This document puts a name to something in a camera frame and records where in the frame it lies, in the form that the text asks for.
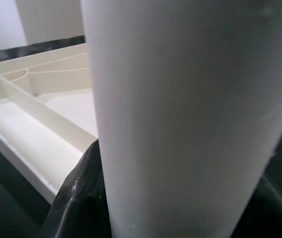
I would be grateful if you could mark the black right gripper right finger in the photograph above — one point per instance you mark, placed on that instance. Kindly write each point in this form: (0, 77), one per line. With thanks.
(275, 215)

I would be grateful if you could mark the white plastic table leg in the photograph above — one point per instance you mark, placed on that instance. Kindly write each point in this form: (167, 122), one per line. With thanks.
(180, 111)

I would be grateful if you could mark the white plastic table top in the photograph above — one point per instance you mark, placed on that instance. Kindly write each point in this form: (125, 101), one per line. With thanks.
(31, 138)

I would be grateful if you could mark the black table cloth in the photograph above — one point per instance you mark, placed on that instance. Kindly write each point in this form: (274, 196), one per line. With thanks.
(2, 210)

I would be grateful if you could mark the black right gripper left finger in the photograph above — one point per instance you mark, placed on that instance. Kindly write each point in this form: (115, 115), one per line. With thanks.
(81, 198)

